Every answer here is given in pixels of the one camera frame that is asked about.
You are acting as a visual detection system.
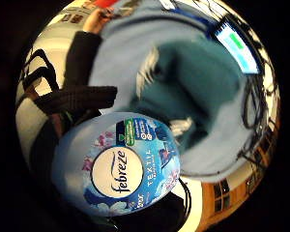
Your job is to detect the wooden cabinet with glass doors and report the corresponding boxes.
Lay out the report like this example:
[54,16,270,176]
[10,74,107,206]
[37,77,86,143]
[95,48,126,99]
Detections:
[201,122,281,230]

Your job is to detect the blue air freshener spray bottle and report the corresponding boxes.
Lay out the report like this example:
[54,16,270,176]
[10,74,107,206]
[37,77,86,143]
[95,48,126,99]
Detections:
[50,111,182,218]

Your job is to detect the tangle of black cables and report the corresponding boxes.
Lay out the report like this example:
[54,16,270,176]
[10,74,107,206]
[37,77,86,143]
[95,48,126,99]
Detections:
[235,18,278,162]

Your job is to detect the laptop with lit screen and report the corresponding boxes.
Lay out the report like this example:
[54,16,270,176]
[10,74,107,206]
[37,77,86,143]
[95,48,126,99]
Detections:
[212,21,261,75]

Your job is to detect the red object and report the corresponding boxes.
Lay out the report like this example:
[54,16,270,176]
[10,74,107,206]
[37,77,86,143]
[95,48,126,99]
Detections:
[92,0,118,8]

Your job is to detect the dark phone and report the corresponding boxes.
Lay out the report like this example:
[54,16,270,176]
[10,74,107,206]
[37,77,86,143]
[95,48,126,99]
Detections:
[101,6,134,19]

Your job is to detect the teal plastic container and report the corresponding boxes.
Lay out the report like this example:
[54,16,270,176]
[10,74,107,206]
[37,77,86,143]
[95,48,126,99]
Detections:
[131,41,247,157]

